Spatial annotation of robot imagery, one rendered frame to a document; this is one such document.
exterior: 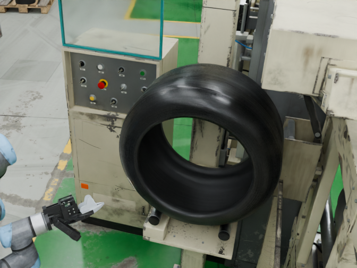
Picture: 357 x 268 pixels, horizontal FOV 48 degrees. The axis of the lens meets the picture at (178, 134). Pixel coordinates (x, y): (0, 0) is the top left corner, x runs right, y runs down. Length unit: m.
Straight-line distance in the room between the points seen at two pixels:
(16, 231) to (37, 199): 1.71
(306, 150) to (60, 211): 0.97
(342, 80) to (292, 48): 0.14
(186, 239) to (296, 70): 0.97
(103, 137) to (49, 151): 1.35
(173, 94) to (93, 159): 1.30
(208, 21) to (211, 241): 0.87
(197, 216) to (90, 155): 1.15
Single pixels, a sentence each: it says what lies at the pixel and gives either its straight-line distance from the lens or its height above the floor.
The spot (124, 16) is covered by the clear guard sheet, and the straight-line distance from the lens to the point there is 2.09.
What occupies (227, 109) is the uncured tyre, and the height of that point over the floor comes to 1.44.
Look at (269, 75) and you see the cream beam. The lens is 0.95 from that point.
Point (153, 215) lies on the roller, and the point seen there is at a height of 0.92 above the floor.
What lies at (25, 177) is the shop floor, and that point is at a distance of 3.42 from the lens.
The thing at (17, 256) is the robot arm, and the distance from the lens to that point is 1.54.
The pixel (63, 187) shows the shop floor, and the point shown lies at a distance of 3.25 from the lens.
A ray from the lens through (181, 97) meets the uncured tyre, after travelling 1.30.
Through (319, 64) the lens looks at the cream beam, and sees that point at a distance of 0.94.
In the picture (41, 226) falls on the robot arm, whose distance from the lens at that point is 1.49.
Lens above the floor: 2.03
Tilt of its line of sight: 32 degrees down
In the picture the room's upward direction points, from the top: 4 degrees clockwise
